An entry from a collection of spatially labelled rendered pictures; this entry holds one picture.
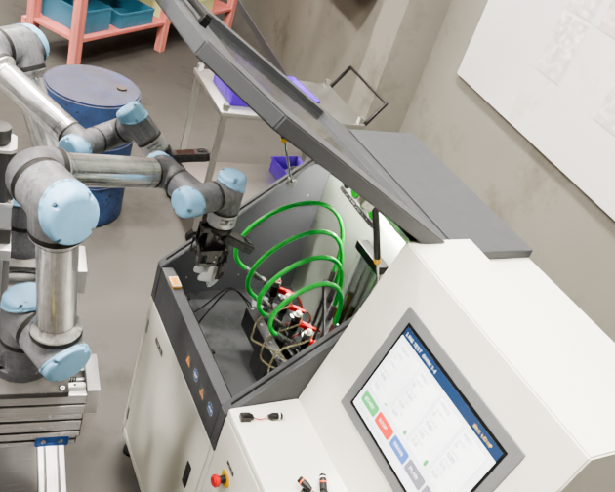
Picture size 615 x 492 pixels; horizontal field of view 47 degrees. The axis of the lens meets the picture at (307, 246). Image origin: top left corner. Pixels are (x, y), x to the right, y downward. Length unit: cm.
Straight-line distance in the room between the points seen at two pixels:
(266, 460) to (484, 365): 64
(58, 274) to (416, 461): 92
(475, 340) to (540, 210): 214
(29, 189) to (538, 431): 112
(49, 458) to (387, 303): 145
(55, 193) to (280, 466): 94
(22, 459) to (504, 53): 305
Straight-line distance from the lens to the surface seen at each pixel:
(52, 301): 161
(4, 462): 282
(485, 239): 214
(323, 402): 203
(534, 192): 380
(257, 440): 198
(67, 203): 143
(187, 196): 170
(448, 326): 173
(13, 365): 190
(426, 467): 176
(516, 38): 407
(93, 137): 201
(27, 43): 224
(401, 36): 464
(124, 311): 373
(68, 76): 412
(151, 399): 268
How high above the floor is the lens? 245
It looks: 32 degrees down
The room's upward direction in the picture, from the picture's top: 20 degrees clockwise
